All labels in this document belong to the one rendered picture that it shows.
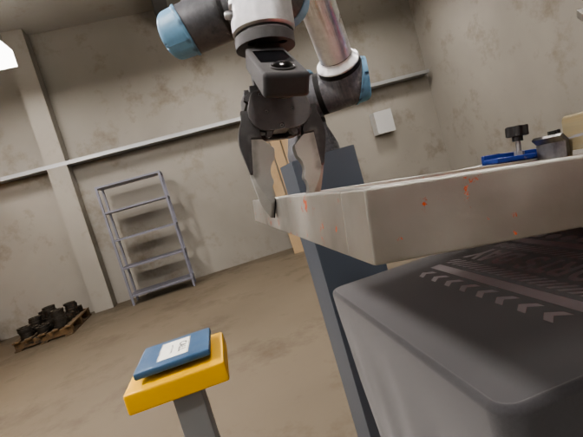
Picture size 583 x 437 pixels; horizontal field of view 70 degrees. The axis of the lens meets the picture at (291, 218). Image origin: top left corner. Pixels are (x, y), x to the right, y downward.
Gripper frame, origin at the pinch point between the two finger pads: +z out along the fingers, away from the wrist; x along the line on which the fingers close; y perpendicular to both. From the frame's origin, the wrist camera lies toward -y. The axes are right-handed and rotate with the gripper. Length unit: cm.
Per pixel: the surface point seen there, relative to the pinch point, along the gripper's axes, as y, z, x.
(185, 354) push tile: 8.1, 17.6, 15.6
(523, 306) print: -8.5, 14.5, -21.9
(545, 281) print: -4.6, 13.6, -28.3
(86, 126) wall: 694, -162, 194
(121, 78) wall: 695, -234, 128
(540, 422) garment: -22.3, 17.6, -11.4
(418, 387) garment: -7.6, 21.0, -9.1
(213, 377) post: 5.7, 20.6, 12.3
